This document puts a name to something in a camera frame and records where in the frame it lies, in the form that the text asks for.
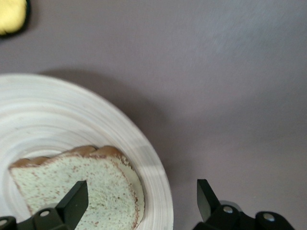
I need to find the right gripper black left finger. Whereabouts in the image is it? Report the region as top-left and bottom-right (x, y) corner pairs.
(0, 180), (89, 230)

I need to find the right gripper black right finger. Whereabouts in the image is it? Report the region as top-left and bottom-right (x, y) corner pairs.
(193, 179), (295, 230)

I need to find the slice of brown-crust bread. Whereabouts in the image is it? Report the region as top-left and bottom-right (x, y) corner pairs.
(8, 145), (146, 230)

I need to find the round light wooden plate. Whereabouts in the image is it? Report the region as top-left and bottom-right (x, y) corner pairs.
(0, 73), (174, 230)

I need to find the brown table cover sheet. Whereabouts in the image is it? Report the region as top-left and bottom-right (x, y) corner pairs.
(0, 0), (307, 230)

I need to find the yellow oven mitt with thumb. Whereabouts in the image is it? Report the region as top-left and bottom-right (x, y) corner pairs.
(0, 0), (31, 36)

